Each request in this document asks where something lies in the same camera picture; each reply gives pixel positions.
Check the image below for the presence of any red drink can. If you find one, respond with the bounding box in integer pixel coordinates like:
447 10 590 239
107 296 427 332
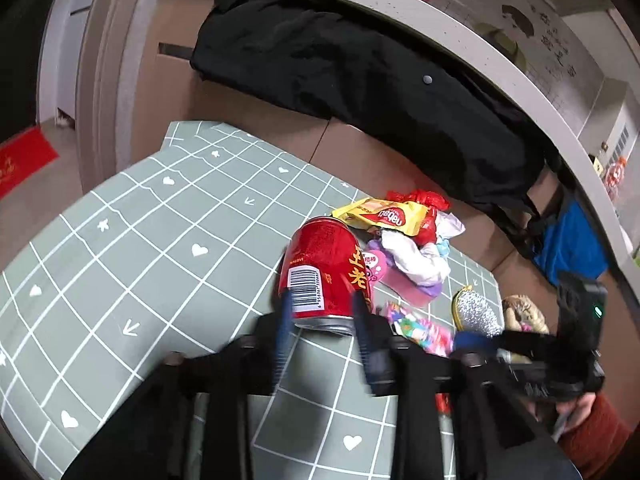
279 216 371 335

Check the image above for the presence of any white tissue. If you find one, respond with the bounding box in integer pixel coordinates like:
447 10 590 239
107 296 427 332
381 230 450 287

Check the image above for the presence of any white blue plastic bag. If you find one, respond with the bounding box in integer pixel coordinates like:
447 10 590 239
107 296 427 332
435 210 465 258

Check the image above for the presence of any yellow snack wrapper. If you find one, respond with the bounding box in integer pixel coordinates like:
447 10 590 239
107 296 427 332
331 197 432 236

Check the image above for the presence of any red fuzzy sleeve forearm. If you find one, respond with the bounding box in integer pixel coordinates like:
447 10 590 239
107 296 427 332
559 393 632 479

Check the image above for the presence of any right hand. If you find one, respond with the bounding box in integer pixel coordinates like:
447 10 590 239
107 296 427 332
536 392 597 438

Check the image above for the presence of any colorful candy wrapper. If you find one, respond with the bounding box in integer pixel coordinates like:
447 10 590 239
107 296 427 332
383 301 454 358

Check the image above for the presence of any silver glitter scrubber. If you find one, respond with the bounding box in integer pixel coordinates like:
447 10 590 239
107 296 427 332
451 285 502 337

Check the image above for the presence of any pink round sticker pack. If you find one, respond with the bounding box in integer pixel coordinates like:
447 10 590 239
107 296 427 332
362 249 388 285

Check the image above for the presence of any green grid tablecloth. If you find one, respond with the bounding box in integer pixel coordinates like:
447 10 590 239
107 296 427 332
0 119 506 480

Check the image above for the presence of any blue towel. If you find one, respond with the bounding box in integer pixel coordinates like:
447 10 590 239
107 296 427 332
534 200 608 286

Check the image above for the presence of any red plastic bag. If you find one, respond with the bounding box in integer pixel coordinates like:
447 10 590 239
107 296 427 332
385 188 450 247

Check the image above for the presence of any black jacket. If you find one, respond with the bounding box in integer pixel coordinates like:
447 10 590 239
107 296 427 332
190 0 559 259

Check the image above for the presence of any red floor mat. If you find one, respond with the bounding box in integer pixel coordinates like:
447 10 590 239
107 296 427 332
0 125 58 198

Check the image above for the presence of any wall sticker boy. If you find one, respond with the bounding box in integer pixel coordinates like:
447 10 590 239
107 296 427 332
473 4 535 74

